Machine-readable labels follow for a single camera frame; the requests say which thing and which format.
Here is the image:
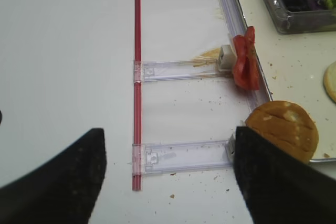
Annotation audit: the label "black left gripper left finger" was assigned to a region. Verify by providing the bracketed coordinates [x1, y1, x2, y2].
[1, 128, 107, 223]

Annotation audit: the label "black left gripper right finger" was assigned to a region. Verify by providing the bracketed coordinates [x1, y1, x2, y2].
[233, 126, 335, 223]

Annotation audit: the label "red tomato slices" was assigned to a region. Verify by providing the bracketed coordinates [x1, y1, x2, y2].
[233, 26, 260, 90]

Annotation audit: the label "white pusher block by tomato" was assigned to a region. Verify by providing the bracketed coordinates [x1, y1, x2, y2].
[217, 45, 237, 72]

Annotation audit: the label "left bun half rear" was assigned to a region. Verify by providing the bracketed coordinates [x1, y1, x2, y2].
[245, 101, 319, 164]

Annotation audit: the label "white pusher block by left bun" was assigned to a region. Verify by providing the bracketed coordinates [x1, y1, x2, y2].
[225, 132, 235, 163]

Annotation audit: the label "white metal tray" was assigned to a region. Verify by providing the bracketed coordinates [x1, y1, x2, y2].
[236, 0, 335, 163]

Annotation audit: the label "left red strip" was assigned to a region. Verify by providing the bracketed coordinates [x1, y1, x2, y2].
[132, 0, 142, 191]

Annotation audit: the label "clear plastic salad container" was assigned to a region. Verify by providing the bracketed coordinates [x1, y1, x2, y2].
[264, 0, 335, 34]

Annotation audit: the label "left lower clear cross rail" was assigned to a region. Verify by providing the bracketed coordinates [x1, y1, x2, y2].
[132, 140, 233, 176]

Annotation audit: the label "clear cross rail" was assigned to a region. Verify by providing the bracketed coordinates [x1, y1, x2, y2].
[132, 140, 233, 176]
[133, 59, 232, 83]

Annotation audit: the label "left upper clear cross rail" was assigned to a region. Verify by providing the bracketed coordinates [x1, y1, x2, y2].
[133, 59, 232, 83]

